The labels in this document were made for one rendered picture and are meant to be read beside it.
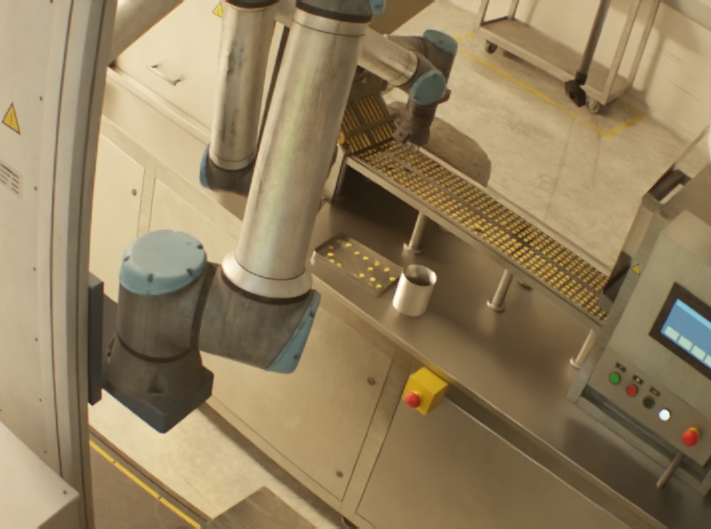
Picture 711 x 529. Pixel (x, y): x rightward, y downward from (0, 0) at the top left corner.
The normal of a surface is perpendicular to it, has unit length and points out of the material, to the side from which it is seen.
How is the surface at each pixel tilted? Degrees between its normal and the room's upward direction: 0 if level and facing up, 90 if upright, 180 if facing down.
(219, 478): 0
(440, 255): 0
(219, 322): 65
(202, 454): 0
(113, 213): 90
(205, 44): 90
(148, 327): 90
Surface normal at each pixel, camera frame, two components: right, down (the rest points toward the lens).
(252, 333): -0.02, 0.44
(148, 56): -0.63, 0.35
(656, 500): 0.22, -0.77
